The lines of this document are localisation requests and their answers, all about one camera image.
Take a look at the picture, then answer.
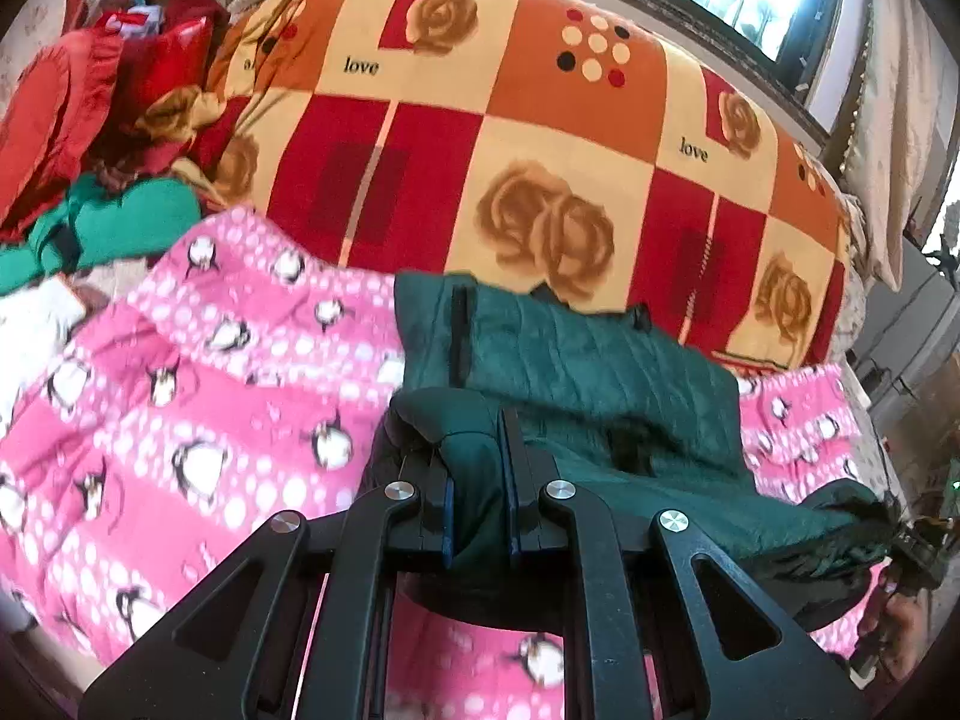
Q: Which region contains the red cream rose blanket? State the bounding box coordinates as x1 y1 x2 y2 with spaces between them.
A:
176 0 849 372

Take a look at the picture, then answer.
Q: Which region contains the beige curtain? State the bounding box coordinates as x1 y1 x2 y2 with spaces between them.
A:
841 0 957 289

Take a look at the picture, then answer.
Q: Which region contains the right hand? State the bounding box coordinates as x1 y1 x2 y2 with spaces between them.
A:
851 562 928 688

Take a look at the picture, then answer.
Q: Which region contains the teal green garment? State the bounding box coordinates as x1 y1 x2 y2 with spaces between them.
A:
0 174 202 296

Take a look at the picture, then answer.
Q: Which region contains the dark green puffer jacket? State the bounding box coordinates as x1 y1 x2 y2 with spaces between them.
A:
364 271 893 631

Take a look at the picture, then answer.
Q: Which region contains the red pillows pile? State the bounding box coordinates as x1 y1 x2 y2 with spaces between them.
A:
2 0 228 244

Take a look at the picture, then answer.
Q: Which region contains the pink penguin quilt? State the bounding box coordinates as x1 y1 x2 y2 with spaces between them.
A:
0 205 864 720

